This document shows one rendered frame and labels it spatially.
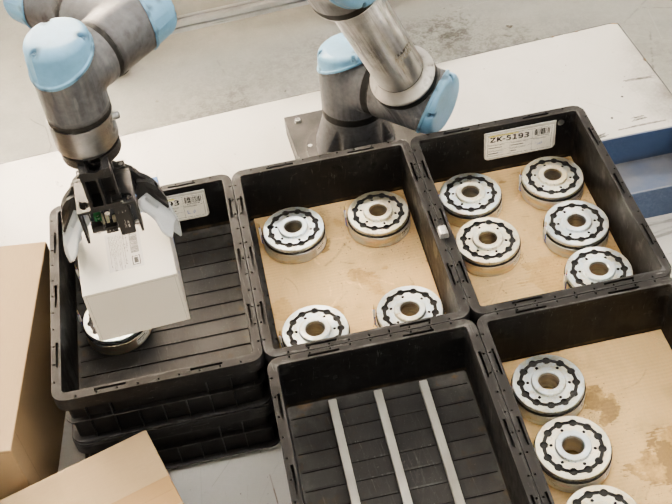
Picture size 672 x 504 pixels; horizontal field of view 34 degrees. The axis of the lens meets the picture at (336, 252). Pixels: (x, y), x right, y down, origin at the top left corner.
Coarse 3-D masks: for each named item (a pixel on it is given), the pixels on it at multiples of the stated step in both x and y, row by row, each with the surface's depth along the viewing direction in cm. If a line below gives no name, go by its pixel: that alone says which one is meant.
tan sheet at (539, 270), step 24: (504, 192) 185; (504, 216) 181; (528, 216) 180; (528, 240) 177; (528, 264) 173; (552, 264) 173; (480, 288) 171; (504, 288) 170; (528, 288) 170; (552, 288) 169
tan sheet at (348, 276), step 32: (256, 224) 185; (320, 256) 178; (352, 256) 178; (384, 256) 177; (416, 256) 176; (288, 288) 174; (320, 288) 174; (352, 288) 173; (384, 288) 172; (352, 320) 169
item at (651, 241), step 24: (504, 120) 182; (528, 120) 182; (600, 144) 176; (432, 192) 172; (624, 192) 170; (648, 240) 161; (456, 264) 161; (576, 288) 156; (600, 288) 156; (480, 312) 154
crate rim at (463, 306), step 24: (384, 144) 181; (408, 144) 180; (264, 168) 179; (288, 168) 179; (408, 168) 177; (240, 192) 176; (240, 216) 172; (432, 216) 168; (456, 288) 158; (264, 312) 158; (456, 312) 155; (264, 336) 155; (336, 336) 154; (360, 336) 153
